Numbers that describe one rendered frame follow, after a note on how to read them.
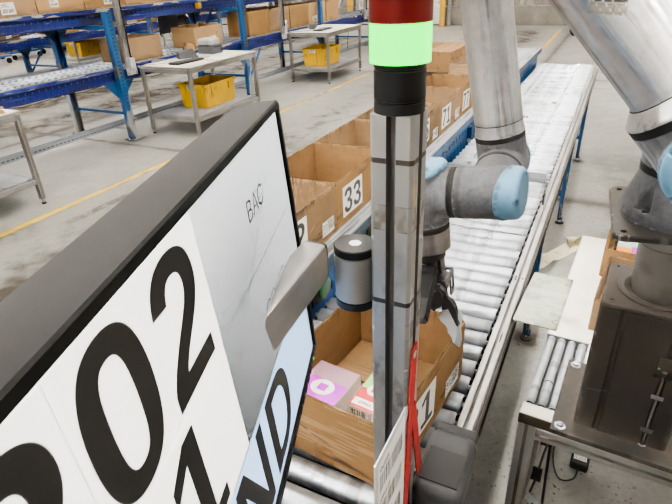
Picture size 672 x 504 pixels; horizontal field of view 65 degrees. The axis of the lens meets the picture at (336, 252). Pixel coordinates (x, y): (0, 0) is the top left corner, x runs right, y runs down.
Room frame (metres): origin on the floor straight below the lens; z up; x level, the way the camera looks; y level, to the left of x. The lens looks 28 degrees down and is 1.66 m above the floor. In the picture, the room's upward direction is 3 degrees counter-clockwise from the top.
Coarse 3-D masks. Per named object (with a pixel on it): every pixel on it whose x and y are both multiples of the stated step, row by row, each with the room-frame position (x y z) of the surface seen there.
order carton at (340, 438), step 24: (336, 312) 1.08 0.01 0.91; (360, 312) 1.17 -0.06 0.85; (432, 312) 1.06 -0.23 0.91; (336, 336) 1.07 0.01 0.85; (360, 336) 1.17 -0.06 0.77; (432, 336) 1.06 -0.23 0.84; (336, 360) 1.07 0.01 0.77; (360, 360) 1.08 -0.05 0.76; (432, 360) 1.05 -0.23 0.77; (456, 360) 0.97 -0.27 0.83; (312, 408) 0.78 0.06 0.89; (336, 408) 0.75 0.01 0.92; (312, 432) 0.79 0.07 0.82; (336, 432) 0.75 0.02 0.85; (360, 432) 0.72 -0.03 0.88; (336, 456) 0.76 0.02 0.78; (360, 456) 0.72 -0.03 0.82
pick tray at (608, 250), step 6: (606, 240) 1.51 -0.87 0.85; (612, 240) 1.67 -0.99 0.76; (606, 246) 1.50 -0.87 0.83; (612, 246) 1.63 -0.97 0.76; (606, 252) 1.45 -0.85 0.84; (612, 252) 1.44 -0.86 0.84; (618, 252) 1.43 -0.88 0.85; (624, 252) 1.42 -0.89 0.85; (606, 258) 1.45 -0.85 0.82; (630, 258) 1.41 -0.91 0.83; (600, 270) 1.45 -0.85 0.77
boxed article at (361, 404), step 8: (368, 384) 0.95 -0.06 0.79; (360, 392) 0.93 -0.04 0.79; (368, 392) 0.93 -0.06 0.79; (352, 400) 0.90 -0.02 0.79; (360, 400) 0.90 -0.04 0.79; (368, 400) 0.90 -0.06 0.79; (352, 408) 0.89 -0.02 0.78; (360, 408) 0.88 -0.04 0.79; (368, 408) 0.88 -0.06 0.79; (360, 416) 0.88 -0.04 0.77; (368, 416) 0.86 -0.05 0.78
